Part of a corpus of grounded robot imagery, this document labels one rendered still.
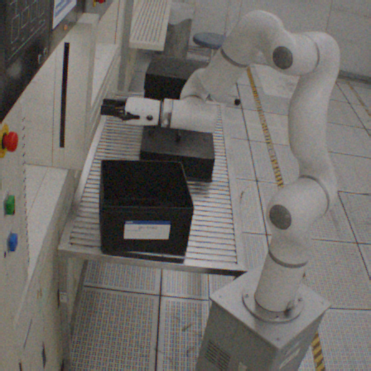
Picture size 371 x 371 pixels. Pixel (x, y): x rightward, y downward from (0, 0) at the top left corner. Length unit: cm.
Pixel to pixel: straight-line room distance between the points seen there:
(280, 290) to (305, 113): 51
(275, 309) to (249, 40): 76
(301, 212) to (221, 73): 42
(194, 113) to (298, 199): 42
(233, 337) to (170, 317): 98
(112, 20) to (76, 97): 146
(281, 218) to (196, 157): 80
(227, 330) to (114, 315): 101
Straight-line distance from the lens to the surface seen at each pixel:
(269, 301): 155
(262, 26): 130
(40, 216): 164
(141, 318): 253
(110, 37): 318
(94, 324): 249
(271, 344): 150
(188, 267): 168
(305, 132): 129
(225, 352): 167
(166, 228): 165
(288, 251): 142
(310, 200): 133
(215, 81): 143
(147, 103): 155
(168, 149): 206
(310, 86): 131
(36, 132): 183
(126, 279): 272
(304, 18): 597
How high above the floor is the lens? 184
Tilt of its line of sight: 32 degrees down
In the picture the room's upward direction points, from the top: 9 degrees clockwise
